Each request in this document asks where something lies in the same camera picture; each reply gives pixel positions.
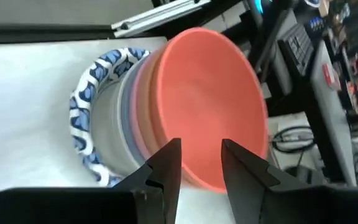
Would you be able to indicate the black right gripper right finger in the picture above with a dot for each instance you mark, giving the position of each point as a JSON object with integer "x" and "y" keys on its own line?
{"x": 291, "y": 205}

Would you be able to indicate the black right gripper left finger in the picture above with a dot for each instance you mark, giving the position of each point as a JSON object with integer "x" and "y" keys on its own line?
{"x": 104, "y": 205}

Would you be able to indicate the light blue bowl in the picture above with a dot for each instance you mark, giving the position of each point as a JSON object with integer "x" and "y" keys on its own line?
{"x": 125, "y": 118}

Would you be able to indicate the pink bowl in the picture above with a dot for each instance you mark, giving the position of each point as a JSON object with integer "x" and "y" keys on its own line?
{"x": 134, "y": 105}

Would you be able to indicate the peach orange bowl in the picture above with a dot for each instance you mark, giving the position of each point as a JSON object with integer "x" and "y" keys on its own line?
{"x": 146, "y": 102}

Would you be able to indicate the blue patterned paper plate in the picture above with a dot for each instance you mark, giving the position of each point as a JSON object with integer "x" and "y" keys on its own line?
{"x": 84, "y": 93}

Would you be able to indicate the coral red bowl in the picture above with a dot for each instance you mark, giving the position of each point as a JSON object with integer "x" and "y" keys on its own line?
{"x": 210, "y": 93}

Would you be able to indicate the black round base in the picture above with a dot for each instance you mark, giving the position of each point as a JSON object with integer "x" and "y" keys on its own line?
{"x": 303, "y": 175}

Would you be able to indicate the grey desk panel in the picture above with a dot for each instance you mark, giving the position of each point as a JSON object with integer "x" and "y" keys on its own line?
{"x": 331, "y": 118}

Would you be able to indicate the red label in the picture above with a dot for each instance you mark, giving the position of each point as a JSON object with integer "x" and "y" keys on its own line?
{"x": 328, "y": 74}

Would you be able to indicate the black keyboard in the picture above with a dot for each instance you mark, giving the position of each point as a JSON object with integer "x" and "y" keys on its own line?
{"x": 297, "y": 46}

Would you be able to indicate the aluminium extrusion bar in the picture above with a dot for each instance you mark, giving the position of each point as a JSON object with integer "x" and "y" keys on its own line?
{"x": 154, "y": 17}

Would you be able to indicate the black table frame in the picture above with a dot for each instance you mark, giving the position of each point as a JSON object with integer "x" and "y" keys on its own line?
{"x": 42, "y": 31}

